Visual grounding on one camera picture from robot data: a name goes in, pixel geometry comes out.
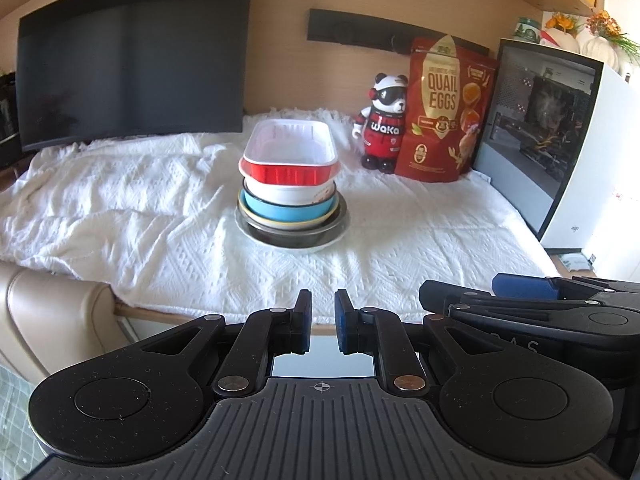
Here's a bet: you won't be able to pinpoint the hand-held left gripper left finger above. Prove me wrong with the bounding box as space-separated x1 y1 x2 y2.
132 289 313 401

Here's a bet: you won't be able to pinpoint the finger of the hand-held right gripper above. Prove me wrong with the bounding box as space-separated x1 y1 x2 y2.
491 272 640 301
419 279 602 320

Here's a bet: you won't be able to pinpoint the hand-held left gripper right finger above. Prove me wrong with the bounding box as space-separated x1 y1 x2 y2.
334 289 506 398

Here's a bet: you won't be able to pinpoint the white floral plate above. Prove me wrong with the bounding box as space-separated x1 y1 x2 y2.
234 205 349 255

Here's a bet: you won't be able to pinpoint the stainless steel bowl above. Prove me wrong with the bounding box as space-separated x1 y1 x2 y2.
236 195 348 250

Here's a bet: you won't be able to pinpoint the blue enamel bowl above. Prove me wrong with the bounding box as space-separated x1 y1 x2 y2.
239 187 337 223

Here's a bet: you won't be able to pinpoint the white paper bowl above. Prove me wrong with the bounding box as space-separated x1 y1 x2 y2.
242 176 337 207

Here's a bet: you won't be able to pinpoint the red foil tray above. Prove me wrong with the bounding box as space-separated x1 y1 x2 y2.
239 119 341 187

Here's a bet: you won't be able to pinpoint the small green white packet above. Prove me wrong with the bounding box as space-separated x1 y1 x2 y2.
559 254 598 273

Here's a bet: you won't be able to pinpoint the red snack bag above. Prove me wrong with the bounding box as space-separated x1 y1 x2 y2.
395 34 501 183

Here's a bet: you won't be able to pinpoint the panda figurine in red suit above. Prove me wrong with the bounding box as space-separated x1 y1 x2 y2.
352 72 412 175

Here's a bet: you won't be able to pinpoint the white textured cloth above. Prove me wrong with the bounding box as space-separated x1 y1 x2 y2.
0 107 561 318

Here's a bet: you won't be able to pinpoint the white pumpkin decoration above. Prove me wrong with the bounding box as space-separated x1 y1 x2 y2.
575 30 621 68

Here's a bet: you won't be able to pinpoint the beige chair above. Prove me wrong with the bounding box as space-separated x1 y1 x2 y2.
0 260 132 386

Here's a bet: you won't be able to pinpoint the green lidded jar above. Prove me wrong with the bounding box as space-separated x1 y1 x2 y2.
515 17 542 43

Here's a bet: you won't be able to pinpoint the orange artificial flowers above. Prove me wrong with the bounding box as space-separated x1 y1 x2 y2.
545 10 581 36

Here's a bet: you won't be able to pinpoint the white vase with flowers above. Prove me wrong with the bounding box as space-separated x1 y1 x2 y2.
585 10 640 61

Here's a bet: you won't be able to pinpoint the green cutting mat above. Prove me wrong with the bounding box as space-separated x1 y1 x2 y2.
0 365 48 480

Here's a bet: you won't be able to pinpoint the black computer monitor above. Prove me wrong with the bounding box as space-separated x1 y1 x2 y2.
15 0 256 153

